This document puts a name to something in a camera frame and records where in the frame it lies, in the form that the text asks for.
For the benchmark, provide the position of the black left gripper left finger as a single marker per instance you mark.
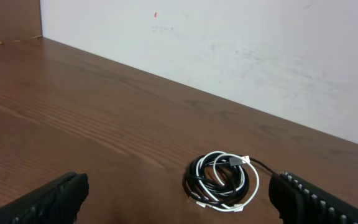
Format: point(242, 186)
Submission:
point(57, 202)

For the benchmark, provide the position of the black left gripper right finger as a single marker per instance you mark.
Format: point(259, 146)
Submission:
point(300, 202)

